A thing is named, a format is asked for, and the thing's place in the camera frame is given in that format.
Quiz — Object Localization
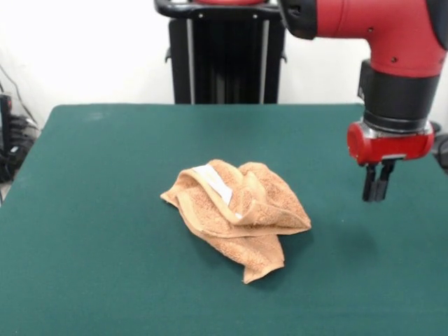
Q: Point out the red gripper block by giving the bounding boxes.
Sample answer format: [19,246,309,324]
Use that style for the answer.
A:
[346,121,435,203]

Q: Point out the tan terry towel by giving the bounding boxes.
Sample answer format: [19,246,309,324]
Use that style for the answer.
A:
[160,159,312,285]

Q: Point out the black office chair base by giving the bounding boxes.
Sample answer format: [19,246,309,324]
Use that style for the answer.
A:
[429,120,448,165]

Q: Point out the dark green table cloth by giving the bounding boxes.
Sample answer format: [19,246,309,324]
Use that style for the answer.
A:
[0,102,448,336]

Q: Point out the black electronics box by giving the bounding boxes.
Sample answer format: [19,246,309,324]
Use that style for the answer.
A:
[0,92,25,183]

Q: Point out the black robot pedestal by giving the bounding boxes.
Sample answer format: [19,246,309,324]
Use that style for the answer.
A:
[153,0,288,105]

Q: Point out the grey wall cable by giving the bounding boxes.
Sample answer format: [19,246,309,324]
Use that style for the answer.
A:
[0,64,39,127]

